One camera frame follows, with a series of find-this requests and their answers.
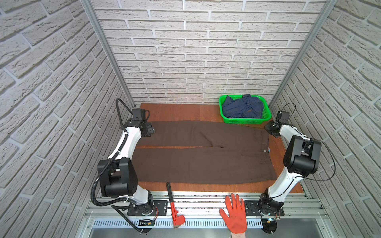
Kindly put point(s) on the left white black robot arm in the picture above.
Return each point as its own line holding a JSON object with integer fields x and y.
{"x": 117, "y": 179}

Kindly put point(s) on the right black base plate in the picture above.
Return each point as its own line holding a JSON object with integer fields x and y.
{"x": 264, "y": 207}

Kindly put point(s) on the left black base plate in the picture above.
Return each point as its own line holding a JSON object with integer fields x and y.
{"x": 159, "y": 207}

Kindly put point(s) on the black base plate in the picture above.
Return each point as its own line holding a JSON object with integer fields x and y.
{"x": 159, "y": 207}
{"x": 264, "y": 207}

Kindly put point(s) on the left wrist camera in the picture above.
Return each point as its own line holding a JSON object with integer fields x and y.
{"x": 138, "y": 114}

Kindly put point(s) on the brown trousers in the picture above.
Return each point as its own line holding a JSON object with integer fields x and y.
{"x": 203, "y": 152}

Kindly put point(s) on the navy blue trousers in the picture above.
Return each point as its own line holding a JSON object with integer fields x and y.
{"x": 243, "y": 107}

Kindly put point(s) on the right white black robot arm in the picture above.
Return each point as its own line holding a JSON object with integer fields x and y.
{"x": 300, "y": 160}

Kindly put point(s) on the red gloved hand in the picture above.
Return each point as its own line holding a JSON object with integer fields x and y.
{"x": 236, "y": 221}

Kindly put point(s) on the red pipe wrench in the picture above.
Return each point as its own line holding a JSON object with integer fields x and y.
{"x": 178, "y": 220}

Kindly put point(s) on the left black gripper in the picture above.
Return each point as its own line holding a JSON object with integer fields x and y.
{"x": 148, "y": 129}

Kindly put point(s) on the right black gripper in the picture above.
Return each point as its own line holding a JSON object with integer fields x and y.
{"x": 270, "y": 127}

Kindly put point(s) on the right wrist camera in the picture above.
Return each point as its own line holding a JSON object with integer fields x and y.
{"x": 282, "y": 117}

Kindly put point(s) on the small black electronics box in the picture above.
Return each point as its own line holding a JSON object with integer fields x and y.
{"x": 146, "y": 223}

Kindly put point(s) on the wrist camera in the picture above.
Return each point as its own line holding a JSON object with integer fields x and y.
{"x": 138, "y": 114}
{"x": 282, "y": 117}

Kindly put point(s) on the green plastic basket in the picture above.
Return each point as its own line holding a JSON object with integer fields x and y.
{"x": 265, "y": 117}

